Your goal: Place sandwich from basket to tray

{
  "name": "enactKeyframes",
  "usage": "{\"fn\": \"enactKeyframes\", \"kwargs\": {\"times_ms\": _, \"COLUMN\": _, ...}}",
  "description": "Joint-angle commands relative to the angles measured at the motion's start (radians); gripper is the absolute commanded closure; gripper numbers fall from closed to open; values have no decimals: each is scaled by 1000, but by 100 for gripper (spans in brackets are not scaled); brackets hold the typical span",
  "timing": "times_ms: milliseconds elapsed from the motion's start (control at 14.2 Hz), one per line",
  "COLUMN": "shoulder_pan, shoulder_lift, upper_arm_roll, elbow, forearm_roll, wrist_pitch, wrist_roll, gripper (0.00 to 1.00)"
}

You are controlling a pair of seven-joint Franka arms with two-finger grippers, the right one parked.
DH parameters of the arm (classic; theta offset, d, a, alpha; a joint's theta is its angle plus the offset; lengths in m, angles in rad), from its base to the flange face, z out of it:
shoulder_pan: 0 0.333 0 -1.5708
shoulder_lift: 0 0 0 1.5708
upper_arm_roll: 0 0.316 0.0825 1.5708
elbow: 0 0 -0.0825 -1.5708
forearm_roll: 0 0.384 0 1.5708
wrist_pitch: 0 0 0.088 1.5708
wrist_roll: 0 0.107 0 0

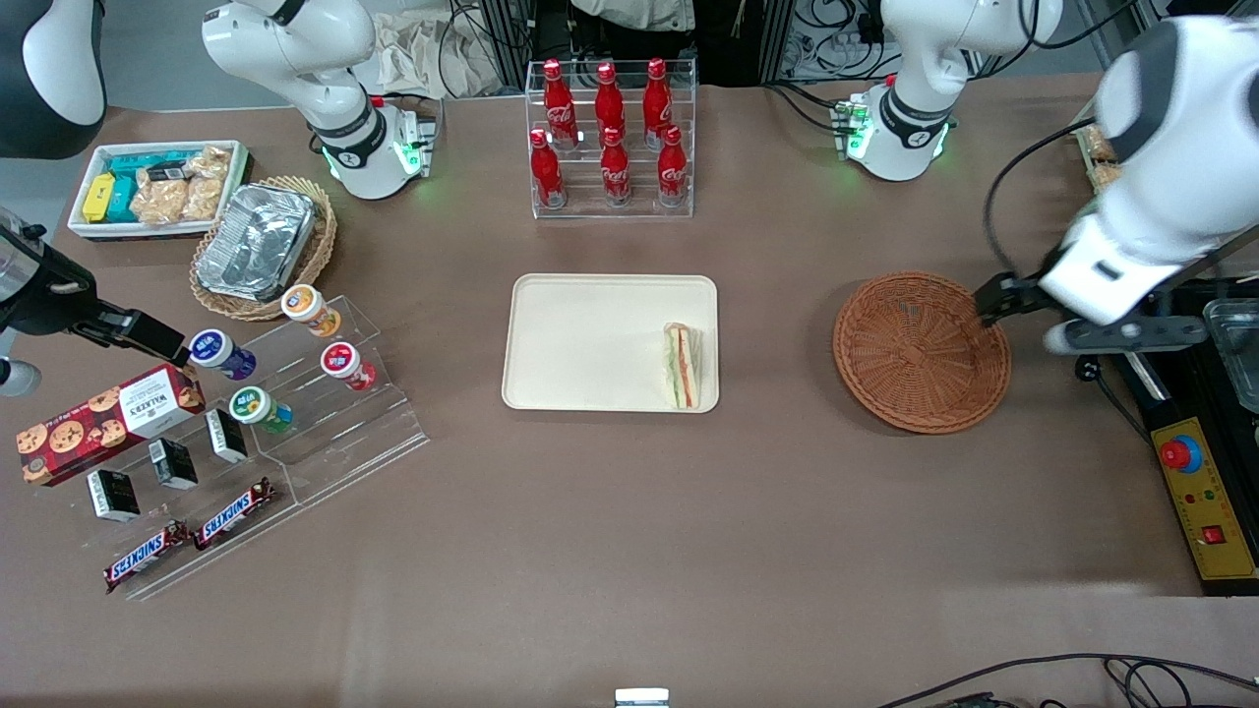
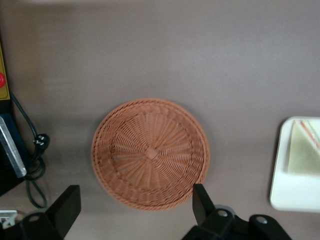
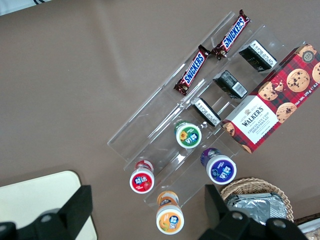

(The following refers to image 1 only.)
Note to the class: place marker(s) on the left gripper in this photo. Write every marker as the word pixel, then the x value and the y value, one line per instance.
pixel 1021 292

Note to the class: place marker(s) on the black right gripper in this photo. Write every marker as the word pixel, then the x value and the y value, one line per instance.
pixel 51 298

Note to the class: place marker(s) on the triangular sandwich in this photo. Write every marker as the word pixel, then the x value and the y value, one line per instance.
pixel 683 369

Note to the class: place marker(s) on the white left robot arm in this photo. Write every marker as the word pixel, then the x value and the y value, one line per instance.
pixel 1180 147

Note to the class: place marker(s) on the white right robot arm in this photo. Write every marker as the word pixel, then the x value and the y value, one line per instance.
pixel 295 49

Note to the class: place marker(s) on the round brown wicker basket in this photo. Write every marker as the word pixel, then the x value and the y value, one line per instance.
pixel 915 359

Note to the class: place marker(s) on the oval light wicker basket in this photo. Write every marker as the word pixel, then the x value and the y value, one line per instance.
pixel 320 246

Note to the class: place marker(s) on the cream plastic tray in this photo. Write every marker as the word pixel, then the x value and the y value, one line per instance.
pixel 590 344

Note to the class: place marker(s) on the blue lid yogurt cup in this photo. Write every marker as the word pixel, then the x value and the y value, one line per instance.
pixel 216 351

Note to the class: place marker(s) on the red cookie box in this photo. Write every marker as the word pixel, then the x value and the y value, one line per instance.
pixel 108 423

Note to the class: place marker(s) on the white plastic bin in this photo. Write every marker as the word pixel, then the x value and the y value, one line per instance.
pixel 84 231

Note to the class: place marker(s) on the small black carton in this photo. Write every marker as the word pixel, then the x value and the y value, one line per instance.
pixel 173 463
pixel 226 435
pixel 113 495

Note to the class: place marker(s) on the green lid yogurt cup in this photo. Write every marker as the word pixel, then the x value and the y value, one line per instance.
pixel 256 407

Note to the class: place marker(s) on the golden snack bag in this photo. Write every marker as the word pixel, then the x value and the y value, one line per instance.
pixel 203 197
pixel 159 202
pixel 211 160

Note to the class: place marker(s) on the teal small box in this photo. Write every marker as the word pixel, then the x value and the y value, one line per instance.
pixel 125 197

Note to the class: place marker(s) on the yellow small box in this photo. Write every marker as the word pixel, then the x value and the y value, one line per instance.
pixel 98 197

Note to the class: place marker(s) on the aluminium foil container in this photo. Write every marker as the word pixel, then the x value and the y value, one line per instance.
pixel 256 241

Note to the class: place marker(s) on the packaged fried bread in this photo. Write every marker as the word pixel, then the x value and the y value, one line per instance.
pixel 1107 177
pixel 1102 147

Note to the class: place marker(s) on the orange lid yogurt cup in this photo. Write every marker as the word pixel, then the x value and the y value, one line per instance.
pixel 307 307

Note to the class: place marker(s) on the teal long box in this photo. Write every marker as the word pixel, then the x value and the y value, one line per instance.
pixel 138 160

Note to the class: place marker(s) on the Snickers chocolate bar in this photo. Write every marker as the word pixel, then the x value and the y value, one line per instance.
pixel 148 556
pixel 234 513

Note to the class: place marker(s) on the black appliance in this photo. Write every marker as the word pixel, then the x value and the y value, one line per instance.
pixel 1180 393

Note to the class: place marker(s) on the red lid yogurt cup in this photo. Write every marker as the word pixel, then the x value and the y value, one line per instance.
pixel 344 364

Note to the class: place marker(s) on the clear acrylic stepped stand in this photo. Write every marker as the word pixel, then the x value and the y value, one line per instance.
pixel 344 442
pixel 197 570

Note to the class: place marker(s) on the red emergency stop button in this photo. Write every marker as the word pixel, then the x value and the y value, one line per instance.
pixel 1178 453

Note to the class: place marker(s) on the yellow control panel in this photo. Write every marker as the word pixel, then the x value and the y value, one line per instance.
pixel 1210 511

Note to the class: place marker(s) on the red cola bottle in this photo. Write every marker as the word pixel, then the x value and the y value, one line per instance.
pixel 559 108
pixel 547 172
pixel 610 98
pixel 657 98
pixel 616 172
pixel 673 169

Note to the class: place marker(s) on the beige cloth bag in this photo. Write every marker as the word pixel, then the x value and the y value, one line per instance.
pixel 413 59

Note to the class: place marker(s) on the clear acrylic bottle rack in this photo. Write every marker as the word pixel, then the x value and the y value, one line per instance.
pixel 590 211

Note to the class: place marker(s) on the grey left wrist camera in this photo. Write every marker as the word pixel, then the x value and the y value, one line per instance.
pixel 1131 334

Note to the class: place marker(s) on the aluminium frame post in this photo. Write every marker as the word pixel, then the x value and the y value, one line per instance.
pixel 511 39

